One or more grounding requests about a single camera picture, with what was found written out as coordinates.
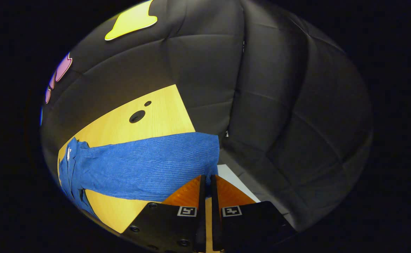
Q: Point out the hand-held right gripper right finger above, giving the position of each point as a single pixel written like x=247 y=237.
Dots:
x=215 y=218

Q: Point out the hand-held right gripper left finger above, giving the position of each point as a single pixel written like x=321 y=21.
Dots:
x=202 y=211

